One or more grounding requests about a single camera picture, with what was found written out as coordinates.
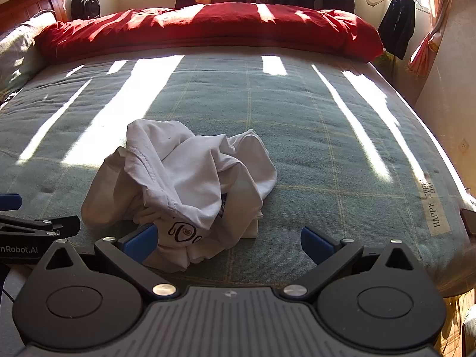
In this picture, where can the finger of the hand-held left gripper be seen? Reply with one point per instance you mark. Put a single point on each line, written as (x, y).
(9, 202)
(37, 226)

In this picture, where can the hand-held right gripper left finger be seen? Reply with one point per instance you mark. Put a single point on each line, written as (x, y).
(143, 240)

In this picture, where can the wall socket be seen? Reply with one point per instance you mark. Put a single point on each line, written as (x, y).
(463, 145)

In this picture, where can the red quilt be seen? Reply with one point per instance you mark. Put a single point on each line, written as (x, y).
(208, 26)

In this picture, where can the wooden headboard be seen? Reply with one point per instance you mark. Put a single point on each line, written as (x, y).
(26, 9)

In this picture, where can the black garment on hanger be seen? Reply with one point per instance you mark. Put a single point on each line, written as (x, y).
(397, 22)

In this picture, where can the dark brown flat object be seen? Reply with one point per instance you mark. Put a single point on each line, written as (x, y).
(469, 222)

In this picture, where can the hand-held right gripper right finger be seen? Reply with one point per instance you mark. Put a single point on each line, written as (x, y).
(316, 243)

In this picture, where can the grey-green pillow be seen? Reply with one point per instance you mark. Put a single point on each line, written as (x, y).
(18, 52)

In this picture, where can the orange curtain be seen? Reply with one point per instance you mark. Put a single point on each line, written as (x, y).
(427, 48)

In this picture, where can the green plaid bed sheet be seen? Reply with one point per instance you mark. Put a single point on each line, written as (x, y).
(297, 126)

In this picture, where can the white printed t-shirt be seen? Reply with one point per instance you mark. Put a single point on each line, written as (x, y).
(186, 178)

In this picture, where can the black backpack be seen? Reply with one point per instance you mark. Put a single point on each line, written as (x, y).
(85, 3)

